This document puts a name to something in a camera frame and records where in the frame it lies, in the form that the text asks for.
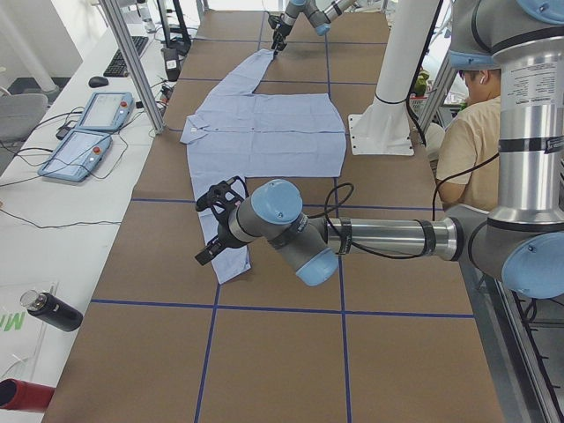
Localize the red bottle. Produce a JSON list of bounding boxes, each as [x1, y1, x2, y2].
[[1, 378, 55, 412]]

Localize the blue striped button shirt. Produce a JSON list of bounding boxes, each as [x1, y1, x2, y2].
[[181, 49, 346, 286]]

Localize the blue teach pendant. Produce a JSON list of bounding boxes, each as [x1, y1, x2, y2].
[[76, 92, 135, 132], [38, 130, 112, 182]]

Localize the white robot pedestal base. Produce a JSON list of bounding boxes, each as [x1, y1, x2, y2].
[[349, 0, 442, 156]]

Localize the upper blue teach pendant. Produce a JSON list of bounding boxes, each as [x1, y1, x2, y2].
[[76, 92, 135, 132]]

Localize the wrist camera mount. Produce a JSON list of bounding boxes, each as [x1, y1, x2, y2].
[[196, 176, 249, 223]]

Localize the black keyboard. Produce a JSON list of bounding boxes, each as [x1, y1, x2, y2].
[[102, 34, 150, 78]]

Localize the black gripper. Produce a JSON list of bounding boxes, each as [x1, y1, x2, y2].
[[269, 15, 291, 56], [195, 209, 247, 265]]

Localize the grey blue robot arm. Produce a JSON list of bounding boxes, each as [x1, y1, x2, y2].
[[268, 0, 355, 55], [181, 1, 563, 299]]

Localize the black water bottle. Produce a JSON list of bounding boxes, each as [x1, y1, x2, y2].
[[20, 290, 83, 332]]

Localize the lower blue teach pendant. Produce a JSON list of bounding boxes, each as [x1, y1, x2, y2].
[[38, 130, 112, 182]]

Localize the seated person beige shirt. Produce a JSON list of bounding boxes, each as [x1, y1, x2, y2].
[[435, 69, 501, 211]]

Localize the black computer mouse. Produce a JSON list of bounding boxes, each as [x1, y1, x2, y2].
[[88, 76, 109, 88]]

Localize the grey aluminium frame post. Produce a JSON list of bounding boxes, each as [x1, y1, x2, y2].
[[100, 0, 165, 135]]

